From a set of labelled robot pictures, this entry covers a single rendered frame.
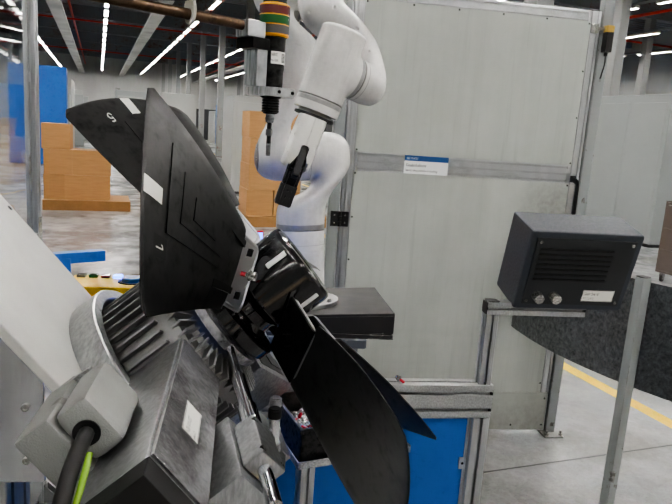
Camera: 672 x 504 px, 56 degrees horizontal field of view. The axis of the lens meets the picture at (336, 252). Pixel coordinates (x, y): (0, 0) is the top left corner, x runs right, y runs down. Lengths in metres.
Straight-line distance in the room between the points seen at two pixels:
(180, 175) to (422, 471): 1.10
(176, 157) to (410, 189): 2.26
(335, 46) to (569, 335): 1.90
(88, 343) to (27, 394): 0.10
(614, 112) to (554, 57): 8.19
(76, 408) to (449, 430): 1.08
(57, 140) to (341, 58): 9.00
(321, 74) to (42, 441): 0.77
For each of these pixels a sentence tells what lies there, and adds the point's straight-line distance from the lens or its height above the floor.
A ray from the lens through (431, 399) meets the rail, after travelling 1.48.
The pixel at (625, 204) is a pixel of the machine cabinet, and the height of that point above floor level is 0.58.
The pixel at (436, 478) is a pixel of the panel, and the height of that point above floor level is 0.62.
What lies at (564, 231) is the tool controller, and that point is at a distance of 1.43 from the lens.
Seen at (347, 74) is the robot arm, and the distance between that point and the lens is 1.16.
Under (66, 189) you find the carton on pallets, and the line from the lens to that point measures 10.08.
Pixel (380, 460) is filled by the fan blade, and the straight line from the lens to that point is 0.71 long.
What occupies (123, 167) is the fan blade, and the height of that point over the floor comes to 1.34.
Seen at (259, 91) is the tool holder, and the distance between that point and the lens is 0.92.
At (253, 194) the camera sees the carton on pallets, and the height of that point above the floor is 0.44.
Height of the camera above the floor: 1.40
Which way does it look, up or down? 11 degrees down
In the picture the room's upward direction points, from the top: 4 degrees clockwise
